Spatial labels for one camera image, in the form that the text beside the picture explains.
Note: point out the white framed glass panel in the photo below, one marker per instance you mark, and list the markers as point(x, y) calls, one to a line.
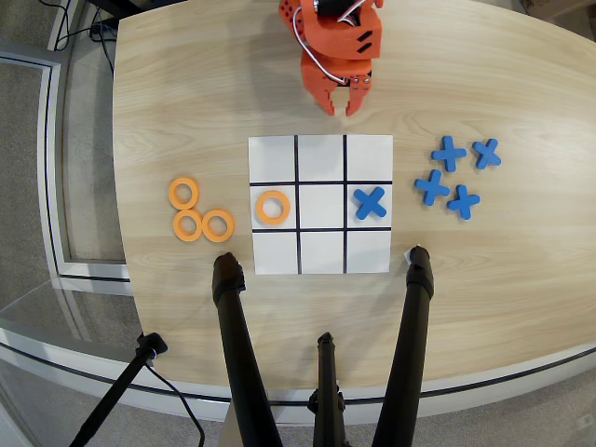
point(51, 163)

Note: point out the small white tag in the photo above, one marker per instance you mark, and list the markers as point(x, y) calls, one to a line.
point(406, 255)

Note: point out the blue foam cross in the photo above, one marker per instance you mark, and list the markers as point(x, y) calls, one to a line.
point(487, 154)
point(433, 187)
point(370, 203)
point(449, 153)
point(463, 202)

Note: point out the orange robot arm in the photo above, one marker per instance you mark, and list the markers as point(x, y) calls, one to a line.
point(289, 14)

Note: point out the black stand pole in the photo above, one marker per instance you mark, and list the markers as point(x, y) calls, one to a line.
point(116, 386)

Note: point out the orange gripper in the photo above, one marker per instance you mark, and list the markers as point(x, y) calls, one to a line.
point(321, 80)

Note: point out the white tic-tac-toe grid sheet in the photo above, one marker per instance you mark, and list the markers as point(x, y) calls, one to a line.
point(321, 207)

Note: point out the thick black tripod leg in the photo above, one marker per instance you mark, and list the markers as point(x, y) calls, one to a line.
point(233, 326)
point(410, 326)

